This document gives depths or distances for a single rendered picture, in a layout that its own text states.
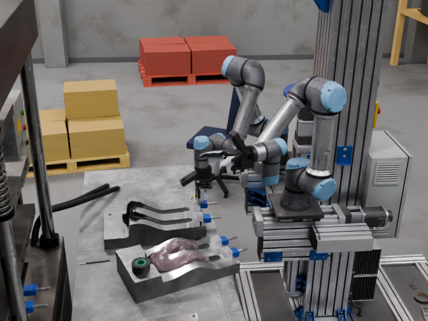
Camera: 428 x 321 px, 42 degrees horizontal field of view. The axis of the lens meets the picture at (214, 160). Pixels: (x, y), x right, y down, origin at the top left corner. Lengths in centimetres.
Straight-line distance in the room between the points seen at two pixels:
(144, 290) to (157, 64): 548
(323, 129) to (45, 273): 141
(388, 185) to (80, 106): 344
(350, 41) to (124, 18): 649
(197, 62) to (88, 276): 540
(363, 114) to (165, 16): 635
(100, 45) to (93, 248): 636
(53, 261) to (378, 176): 162
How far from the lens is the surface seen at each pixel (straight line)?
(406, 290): 368
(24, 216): 270
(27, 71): 255
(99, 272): 267
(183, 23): 884
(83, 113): 559
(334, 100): 233
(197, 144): 274
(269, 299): 344
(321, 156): 244
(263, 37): 902
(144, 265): 244
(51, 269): 276
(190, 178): 282
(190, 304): 245
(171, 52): 762
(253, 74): 275
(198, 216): 281
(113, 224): 289
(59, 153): 536
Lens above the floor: 237
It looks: 25 degrees down
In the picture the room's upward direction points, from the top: 1 degrees clockwise
